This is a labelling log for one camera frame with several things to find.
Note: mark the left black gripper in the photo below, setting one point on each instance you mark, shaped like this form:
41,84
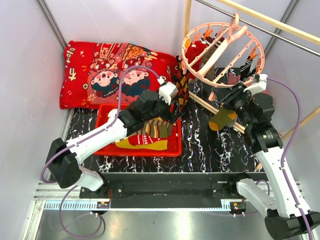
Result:
172,117

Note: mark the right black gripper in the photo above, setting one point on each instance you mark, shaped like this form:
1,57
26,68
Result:
226,101

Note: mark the olive green sock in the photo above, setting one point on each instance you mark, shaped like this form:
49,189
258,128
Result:
223,118
158,131

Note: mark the black white striped sock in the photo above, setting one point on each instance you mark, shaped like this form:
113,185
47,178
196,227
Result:
245,70

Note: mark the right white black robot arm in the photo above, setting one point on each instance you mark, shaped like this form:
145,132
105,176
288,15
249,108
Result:
287,213

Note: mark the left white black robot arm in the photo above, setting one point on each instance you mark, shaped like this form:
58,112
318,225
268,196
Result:
64,158

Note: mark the black argyle sock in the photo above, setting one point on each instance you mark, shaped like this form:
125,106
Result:
181,81

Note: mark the brown striped sock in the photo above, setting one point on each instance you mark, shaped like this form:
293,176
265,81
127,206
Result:
157,122

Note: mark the yellow sock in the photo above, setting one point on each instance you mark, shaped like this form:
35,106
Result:
160,145

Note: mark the red white patterned sock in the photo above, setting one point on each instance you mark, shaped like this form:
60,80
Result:
142,139

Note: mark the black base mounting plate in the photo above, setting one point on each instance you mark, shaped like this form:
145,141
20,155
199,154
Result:
121,185

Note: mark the red cartoon print pillow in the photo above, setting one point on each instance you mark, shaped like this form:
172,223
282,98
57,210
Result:
100,73

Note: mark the metal hanging rod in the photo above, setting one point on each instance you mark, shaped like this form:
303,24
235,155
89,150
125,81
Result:
273,34

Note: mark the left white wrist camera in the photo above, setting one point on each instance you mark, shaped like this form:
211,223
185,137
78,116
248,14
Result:
167,90

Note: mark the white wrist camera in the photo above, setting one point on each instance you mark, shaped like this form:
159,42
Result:
167,90
257,83

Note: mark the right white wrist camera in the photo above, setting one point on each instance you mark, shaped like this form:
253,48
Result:
257,83

